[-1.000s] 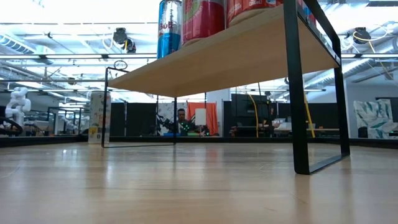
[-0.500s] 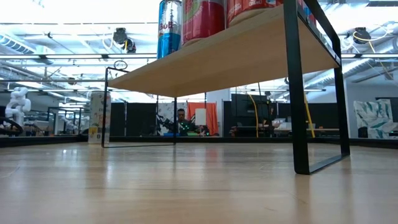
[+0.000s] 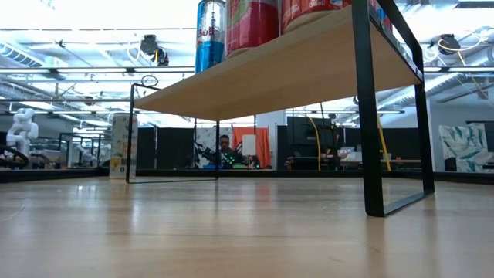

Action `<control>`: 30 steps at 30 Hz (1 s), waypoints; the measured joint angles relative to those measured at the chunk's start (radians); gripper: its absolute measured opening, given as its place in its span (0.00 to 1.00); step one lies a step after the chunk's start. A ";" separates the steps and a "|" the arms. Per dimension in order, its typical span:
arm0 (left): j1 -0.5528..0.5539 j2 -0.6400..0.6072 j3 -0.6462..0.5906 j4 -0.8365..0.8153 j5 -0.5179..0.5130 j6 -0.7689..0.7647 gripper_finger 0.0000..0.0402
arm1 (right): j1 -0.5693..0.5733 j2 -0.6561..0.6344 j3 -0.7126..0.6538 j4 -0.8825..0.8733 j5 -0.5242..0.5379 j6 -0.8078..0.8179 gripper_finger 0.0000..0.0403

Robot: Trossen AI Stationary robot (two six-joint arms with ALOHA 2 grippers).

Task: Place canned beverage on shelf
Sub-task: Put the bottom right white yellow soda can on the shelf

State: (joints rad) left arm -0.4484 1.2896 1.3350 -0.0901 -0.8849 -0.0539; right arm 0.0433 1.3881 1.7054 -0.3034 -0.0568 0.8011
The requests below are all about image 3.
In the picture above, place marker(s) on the black metal frame stand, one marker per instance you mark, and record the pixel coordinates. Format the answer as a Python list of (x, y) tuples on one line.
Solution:
[(81, 134)]

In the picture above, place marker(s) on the silver red raspberry lime can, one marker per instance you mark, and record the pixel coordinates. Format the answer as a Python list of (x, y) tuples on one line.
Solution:
[(251, 27)]

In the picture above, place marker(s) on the small black robot arm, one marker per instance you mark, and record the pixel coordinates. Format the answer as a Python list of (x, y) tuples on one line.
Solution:
[(204, 154)]

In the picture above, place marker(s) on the black partition screen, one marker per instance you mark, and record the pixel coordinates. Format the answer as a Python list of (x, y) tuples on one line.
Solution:
[(401, 143)]

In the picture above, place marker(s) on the white board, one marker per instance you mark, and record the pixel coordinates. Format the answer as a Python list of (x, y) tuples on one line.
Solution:
[(249, 144)]

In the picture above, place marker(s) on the grey white patterned sheet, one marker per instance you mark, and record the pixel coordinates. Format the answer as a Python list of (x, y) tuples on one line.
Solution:
[(206, 135), (463, 146)]

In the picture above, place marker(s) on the black hanging camera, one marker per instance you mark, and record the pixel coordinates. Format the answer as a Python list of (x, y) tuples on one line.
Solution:
[(150, 44), (447, 44)]

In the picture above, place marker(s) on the slim silver can blue tab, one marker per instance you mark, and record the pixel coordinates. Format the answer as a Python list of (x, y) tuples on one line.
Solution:
[(210, 38)]

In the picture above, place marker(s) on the orange cloth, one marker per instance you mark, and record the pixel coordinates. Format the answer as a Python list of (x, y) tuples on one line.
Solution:
[(264, 146)]

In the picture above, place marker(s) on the brown wooden desk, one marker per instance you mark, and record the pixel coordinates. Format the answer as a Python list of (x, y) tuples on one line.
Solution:
[(401, 161)]

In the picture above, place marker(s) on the slim silver can black lid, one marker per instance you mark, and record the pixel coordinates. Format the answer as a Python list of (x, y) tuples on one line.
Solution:
[(116, 146)]

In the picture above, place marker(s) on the person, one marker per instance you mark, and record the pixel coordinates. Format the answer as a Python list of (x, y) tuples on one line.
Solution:
[(225, 141)]

